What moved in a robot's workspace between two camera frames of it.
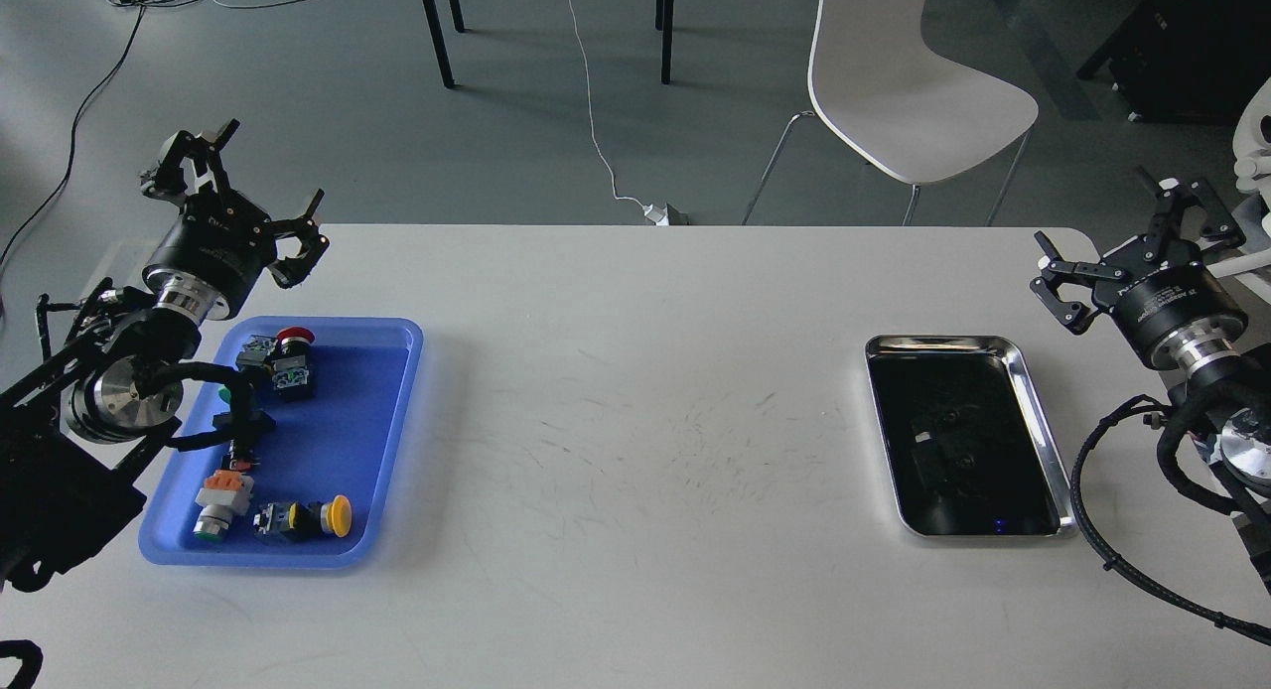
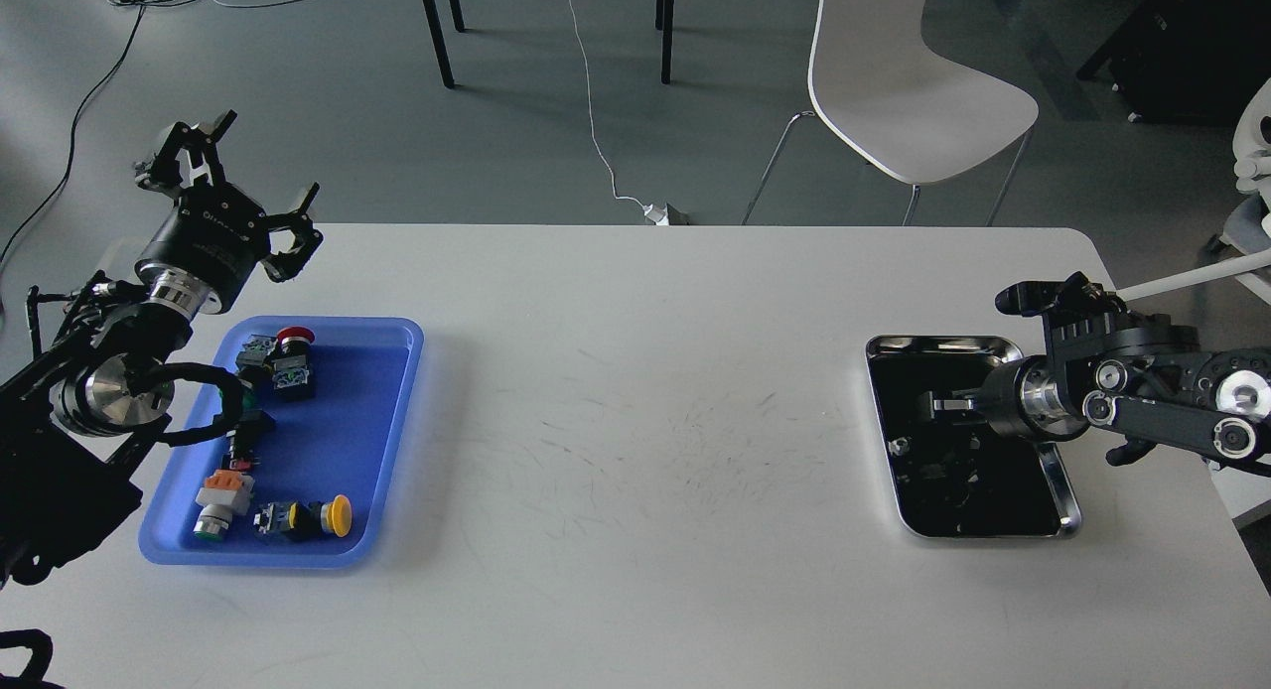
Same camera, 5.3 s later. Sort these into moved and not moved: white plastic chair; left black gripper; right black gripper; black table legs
Moved: right black gripper
Not moved: black table legs; white plastic chair; left black gripper
